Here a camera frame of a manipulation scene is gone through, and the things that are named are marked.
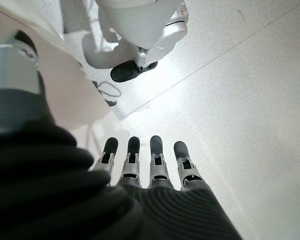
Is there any black left robot foot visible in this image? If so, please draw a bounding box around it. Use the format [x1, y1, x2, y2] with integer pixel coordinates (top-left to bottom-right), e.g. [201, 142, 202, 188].
[110, 60, 159, 84]

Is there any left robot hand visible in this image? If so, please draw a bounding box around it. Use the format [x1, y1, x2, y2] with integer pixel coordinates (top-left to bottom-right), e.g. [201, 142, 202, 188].
[0, 29, 244, 240]

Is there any dark floor cable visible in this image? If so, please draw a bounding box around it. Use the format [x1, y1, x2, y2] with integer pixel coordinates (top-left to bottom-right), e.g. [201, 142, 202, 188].
[91, 80, 122, 108]

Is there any white left robot leg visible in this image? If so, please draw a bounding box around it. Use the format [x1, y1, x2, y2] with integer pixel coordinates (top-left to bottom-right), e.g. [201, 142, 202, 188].
[94, 0, 190, 69]

